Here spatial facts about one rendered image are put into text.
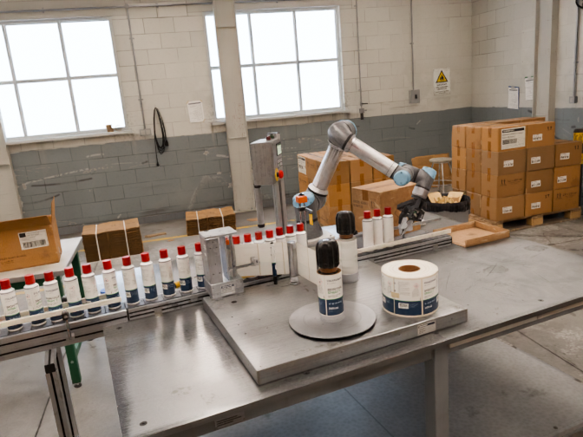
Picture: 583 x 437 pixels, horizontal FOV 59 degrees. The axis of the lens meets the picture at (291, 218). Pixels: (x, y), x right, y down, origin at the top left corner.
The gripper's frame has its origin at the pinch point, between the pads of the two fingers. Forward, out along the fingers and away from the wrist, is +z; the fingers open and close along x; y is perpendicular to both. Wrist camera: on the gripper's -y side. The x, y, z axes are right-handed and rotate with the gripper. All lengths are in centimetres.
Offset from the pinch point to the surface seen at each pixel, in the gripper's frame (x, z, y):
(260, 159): -85, -4, -1
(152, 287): -109, 62, 3
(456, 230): 45.2, -14.5, -12.3
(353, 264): -41, 22, 33
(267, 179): -78, 2, 0
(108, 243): -73, 129, -388
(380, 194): -8.1, -14.8, -18.2
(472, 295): -3, 14, 62
